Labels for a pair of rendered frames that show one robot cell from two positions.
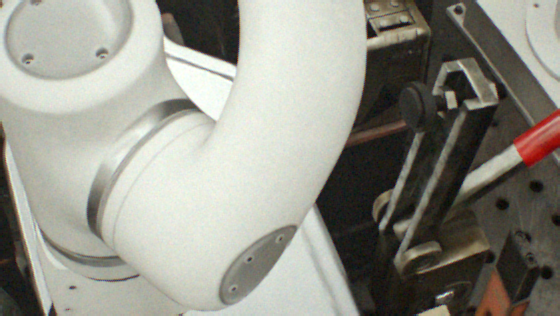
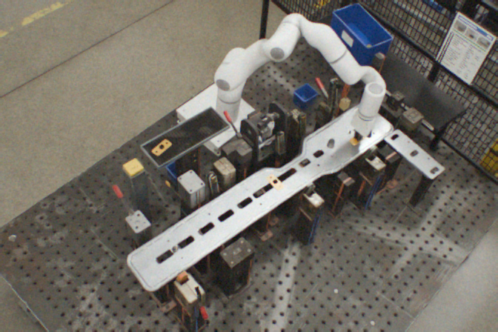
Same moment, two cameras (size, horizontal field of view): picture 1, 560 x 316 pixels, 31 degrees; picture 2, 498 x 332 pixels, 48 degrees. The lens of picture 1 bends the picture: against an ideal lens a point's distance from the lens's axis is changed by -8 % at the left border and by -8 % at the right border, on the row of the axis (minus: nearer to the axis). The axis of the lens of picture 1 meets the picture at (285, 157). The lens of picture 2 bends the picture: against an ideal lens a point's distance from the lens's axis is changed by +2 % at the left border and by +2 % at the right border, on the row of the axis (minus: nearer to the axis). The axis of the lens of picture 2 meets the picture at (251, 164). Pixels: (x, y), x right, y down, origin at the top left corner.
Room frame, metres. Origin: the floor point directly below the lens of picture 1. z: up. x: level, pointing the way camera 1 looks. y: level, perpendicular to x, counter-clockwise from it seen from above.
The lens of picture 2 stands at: (1.39, 1.39, 3.00)
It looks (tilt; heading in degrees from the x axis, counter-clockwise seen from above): 55 degrees down; 246
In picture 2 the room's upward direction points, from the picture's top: 6 degrees clockwise
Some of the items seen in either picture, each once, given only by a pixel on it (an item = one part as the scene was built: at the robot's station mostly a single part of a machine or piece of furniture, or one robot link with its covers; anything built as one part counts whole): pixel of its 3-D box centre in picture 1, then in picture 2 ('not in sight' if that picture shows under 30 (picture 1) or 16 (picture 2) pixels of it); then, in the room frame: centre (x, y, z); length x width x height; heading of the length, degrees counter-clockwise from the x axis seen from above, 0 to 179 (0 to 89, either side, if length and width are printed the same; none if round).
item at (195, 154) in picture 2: not in sight; (187, 167); (1.08, -0.02, 0.92); 0.10 x 0.08 x 0.45; 21
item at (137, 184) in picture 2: not in sight; (139, 197); (1.32, 0.07, 0.92); 0.08 x 0.08 x 0.44; 21
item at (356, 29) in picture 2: not in sight; (359, 34); (0.04, -0.47, 1.10); 0.30 x 0.17 x 0.13; 102
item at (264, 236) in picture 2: not in sight; (259, 210); (0.82, 0.24, 0.84); 0.17 x 0.06 x 0.29; 111
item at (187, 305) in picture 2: not in sight; (191, 304); (1.23, 0.59, 0.88); 0.15 x 0.11 x 0.36; 111
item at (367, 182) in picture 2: not in sight; (366, 183); (0.29, 0.26, 0.87); 0.12 x 0.09 x 0.35; 111
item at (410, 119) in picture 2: not in sight; (402, 138); (0.01, 0.07, 0.88); 0.08 x 0.08 x 0.36; 21
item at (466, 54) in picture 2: not in sight; (465, 48); (-0.24, -0.05, 1.30); 0.23 x 0.02 x 0.31; 111
